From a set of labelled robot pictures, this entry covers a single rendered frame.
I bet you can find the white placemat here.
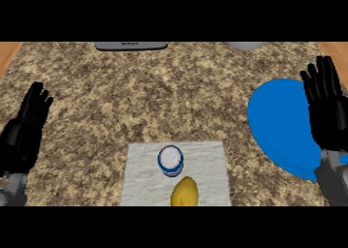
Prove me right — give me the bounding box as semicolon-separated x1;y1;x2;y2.
119;140;233;207

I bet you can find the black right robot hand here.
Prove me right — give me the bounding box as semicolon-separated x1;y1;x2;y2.
300;55;348;154

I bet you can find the pale grey appliance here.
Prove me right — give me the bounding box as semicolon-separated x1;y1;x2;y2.
227;42;265;51

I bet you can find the blue-rimmed can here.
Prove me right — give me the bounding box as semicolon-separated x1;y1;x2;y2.
156;144;186;178

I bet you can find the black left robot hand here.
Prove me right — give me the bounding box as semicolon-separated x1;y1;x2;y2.
0;81;55;178

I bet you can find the dark grey appliance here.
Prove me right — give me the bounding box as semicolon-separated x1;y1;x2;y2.
94;42;169;52

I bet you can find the yellow banana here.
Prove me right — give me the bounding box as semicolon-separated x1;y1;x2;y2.
169;175;199;207

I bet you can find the blue plate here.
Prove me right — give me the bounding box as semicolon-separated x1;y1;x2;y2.
246;77;348;182

